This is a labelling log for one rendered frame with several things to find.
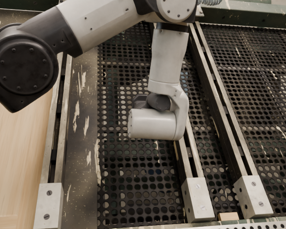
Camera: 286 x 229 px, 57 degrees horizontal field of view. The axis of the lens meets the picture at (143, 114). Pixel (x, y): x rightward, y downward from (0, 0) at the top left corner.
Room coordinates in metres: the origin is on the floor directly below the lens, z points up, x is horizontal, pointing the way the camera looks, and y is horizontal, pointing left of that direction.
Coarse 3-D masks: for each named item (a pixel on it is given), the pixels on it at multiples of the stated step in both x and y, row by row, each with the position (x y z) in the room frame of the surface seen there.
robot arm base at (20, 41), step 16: (0, 48) 0.36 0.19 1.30; (16, 48) 0.36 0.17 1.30; (32, 48) 0.37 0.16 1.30; (48, 48) 0.38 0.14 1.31; (0, 64) 0.36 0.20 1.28; (16, 64) 0.37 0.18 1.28; (32, 64) 0.38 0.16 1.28; (48, 64) 0.39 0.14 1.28; (0, 80) 0.37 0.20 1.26; (16, 80) 0.38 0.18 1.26; (32, 80) 0.39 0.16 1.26; (48, 80) 0.40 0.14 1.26; (0, 96) 0.39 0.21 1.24; (16, 96) 0.39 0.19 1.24; (32, 96) 0.40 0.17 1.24
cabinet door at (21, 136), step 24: (48, 96) 1.01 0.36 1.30; (0, 120) 0.93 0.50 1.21; (24, 120) 0.94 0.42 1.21; (48, 120) 0.95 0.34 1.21; (0, 144) 0.87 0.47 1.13; (24, 144) 0.89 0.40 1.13; (0, 168) 0.83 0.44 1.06; (24, 168) 0.84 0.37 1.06; (0, 192) 0.79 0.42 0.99; (24, 192) 0.79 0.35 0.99; (0, 216) 0.75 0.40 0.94; (24, 216) 0.75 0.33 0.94
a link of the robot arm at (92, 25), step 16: (80, 0) 0.43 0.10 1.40; (96, 0) 0.43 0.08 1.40; (112, 0) 0.43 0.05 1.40; (128, 0) 0.44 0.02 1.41; (144, 0) 0.44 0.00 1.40; (160, 0) 0.44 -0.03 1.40; (176, 0) 0.45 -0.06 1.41; (192, 0) 0.46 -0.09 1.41; (64, 16) 0.42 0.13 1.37; (80, 16) 0.42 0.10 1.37; (96, 16) 0.43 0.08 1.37; (112, 16) 0.44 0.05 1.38; (128, 16) 0.45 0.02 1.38; (144, 16) 0.48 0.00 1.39; (176, 16) 0.46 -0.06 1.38; (80, 32) 0.43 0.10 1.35; (96, 32) 0.44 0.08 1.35; (112, 32) 0.46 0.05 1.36
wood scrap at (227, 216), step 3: (219, 213) 0.84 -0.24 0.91; (222, 213) 0.84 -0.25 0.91; (225, 213) 0.85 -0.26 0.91; (228, 213) 0.85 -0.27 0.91; (231, 213) 0.85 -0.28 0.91; (234, 213) 0.85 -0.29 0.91; (219, 216) 0.84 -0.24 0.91; (222, 216) 0.84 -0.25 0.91; (225, 216) 0.84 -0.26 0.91; (228, 216) 0.84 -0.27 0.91; (231, 216) 0.84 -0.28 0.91; (234, 216) 0.84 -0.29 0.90; (237, 216) 0.85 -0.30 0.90; (219, 219) 0.84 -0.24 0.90; (222, 219) 0.83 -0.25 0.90; (225, 219) 0.83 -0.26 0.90; (228, 219) 0.84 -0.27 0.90; (231, 219) 0.84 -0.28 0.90; (234, 219) 0.84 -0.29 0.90; (237, 219) 0.84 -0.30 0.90
